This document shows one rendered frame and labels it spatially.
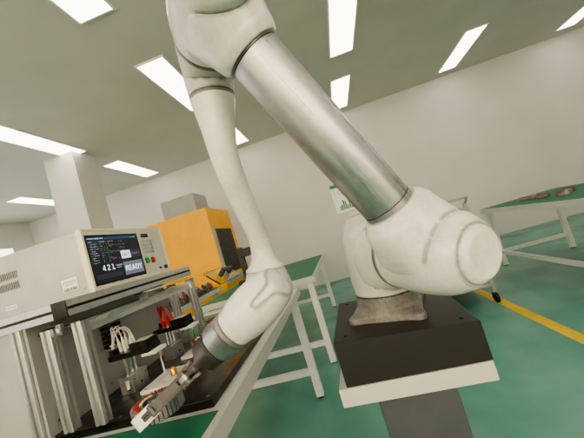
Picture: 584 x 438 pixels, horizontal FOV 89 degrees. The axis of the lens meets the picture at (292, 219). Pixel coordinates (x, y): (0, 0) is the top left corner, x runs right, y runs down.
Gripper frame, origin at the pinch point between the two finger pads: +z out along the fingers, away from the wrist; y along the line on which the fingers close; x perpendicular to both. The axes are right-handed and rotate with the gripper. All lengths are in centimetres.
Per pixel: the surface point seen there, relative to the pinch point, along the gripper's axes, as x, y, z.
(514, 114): -94, 579, -422
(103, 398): 11.6, 8.3, 19.8
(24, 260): 64, 19, 22
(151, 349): 14.0, 25.4, 14.0
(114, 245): 51, 32, 4
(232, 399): -12.6, 10.5, -6.7
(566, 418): -130, 86, -63
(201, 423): -10.1, 1.6, -3.4
